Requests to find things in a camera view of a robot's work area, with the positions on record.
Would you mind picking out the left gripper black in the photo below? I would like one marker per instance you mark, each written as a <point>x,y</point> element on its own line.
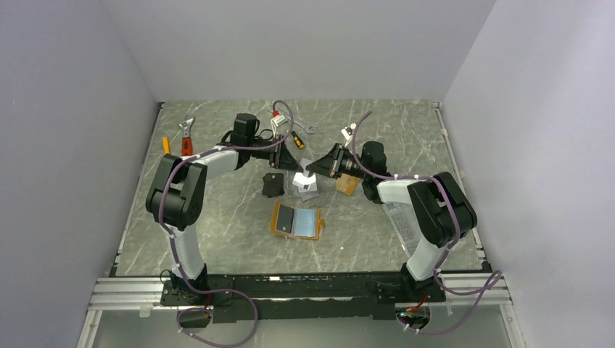
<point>283,159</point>

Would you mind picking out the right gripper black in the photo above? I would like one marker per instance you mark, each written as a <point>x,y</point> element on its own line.
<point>331,164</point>

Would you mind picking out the white striped credit card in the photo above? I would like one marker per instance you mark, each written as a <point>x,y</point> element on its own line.
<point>306,180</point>

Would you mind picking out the dark credit card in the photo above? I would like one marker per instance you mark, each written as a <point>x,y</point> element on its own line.
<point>285,219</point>

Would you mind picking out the orange leather card holder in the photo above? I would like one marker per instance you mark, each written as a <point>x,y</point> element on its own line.
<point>308,223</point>

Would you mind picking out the grey credit card stack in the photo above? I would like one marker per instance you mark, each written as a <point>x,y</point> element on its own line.
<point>306,194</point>

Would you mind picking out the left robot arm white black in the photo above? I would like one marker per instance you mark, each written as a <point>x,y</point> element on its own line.
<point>177,194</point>

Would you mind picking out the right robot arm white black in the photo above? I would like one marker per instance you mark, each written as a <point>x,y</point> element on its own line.
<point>439,193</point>

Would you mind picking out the black credit card stack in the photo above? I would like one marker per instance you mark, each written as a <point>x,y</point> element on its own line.
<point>273,185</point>

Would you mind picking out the black yellow stubby screwdriver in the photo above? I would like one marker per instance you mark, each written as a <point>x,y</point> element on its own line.
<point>299,143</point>

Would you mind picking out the silver open-end wrench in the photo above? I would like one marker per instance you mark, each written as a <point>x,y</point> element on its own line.
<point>294,122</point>

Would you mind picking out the clear plastic screw box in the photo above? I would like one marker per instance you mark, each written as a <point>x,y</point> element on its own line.
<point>421,233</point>

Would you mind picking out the small yellow screwdriver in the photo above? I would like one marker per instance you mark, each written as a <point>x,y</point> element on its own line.
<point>166,145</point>

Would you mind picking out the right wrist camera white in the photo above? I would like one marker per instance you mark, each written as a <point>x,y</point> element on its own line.
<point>347,132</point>

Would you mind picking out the red handled adjustable wrench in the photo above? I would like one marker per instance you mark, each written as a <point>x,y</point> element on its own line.
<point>186,144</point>

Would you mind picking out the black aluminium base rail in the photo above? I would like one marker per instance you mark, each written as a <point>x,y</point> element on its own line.
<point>376,295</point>

